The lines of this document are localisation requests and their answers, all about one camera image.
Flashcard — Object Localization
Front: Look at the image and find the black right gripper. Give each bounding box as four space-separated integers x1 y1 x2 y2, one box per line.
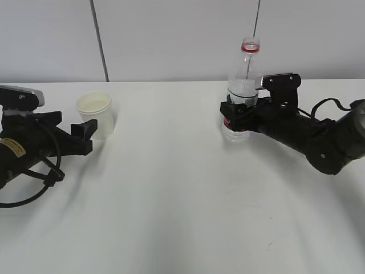
220 97 298 136

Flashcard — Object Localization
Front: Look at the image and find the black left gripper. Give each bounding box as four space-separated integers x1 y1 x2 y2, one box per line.
1 112 98 160

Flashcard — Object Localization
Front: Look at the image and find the Nongfu Spring water bottle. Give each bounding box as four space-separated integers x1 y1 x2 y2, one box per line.
221 36 263 144

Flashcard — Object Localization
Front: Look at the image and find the white paper cup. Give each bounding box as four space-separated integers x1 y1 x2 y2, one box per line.
75 91 114 140

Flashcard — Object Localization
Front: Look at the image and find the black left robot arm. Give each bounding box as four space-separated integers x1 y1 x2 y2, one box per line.
1 111 98 187

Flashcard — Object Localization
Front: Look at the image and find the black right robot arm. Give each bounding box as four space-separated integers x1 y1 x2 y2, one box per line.
220 97 364 175

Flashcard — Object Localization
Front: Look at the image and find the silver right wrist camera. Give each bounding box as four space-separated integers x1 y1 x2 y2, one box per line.
254 73 301 108

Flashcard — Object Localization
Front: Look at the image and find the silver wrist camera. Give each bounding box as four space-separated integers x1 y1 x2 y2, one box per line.
1 85 44 116
254 73 301 108

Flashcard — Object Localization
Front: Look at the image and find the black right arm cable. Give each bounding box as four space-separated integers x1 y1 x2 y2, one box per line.
296 98 354 126

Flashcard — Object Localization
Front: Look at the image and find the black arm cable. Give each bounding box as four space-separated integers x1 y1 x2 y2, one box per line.
296 98 354 126
0 118 66 208

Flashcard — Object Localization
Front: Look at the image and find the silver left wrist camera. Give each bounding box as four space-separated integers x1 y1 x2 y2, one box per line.
1 85 44 116

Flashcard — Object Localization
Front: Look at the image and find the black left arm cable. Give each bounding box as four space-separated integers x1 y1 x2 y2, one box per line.
0 118 66 208

